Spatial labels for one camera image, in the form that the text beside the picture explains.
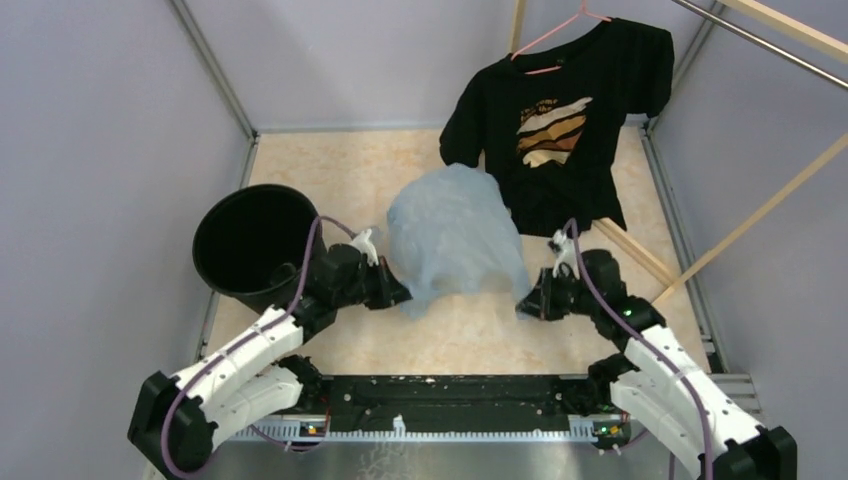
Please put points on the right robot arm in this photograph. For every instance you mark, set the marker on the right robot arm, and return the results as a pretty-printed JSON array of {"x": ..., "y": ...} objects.
[{"x": 653, "y": 378}]

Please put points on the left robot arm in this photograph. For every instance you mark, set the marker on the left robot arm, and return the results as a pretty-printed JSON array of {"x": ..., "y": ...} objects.
[{"x": 180, "y": 420}]

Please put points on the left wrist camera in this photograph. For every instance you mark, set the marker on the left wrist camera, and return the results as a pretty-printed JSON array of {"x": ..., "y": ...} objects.
[{"x": 363, "y": 242}]

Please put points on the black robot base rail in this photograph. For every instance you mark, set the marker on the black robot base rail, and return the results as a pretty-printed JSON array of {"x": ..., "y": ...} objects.
[{"x": 496, "y": 405}]

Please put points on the metal rack rod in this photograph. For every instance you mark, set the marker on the metal rack rod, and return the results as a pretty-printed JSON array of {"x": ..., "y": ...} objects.
[{"x": 763, "y": 44}]

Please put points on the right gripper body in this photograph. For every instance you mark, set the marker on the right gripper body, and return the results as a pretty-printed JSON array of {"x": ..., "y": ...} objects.
[{"x": 561, "y": 295}]

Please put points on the black printed t-shirt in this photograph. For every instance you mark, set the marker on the black printed t-shirt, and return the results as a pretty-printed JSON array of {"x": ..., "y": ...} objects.
[{"x": 546, "y": 125}]

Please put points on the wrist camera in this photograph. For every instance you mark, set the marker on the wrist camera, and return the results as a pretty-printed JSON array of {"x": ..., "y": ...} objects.
[
  {"x": 565, "y": 255},
  {"x": 363, "y": 242}
]

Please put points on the black trash bin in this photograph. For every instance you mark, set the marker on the black trash bin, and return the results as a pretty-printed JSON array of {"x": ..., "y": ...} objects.
[{"x": 249, "y": 243}]

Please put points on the pink clothes hanger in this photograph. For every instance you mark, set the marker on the pink clothes hanger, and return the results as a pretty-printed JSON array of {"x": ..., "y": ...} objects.
[{"x": 582, "y": 11}]

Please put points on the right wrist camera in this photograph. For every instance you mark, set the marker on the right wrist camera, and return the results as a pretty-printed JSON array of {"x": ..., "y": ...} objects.
[{"x": 565, "y": 255}]

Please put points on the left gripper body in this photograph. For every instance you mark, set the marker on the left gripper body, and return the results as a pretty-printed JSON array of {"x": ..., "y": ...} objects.
[{"x": 371, "y": 285}]

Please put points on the blue plastic trash bag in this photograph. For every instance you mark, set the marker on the blue plastic trash bag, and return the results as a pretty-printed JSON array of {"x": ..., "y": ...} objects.
[{"x": 450, "y": 233}]

